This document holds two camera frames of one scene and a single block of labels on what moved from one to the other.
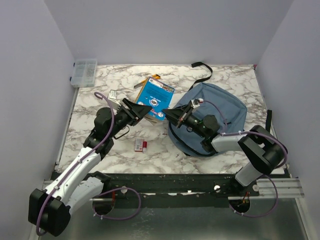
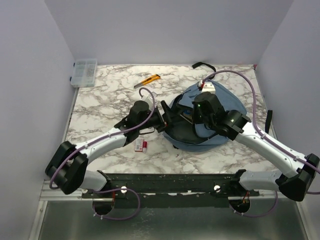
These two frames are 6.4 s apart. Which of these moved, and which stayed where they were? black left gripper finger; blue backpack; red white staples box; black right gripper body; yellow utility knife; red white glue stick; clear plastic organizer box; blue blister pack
Moved: blue blister pack; black left gripper finger; black right gripper body; blue backpack
Stayed: yellow utility knife; clear plastic organizer box; red white staples box; red white glue stick
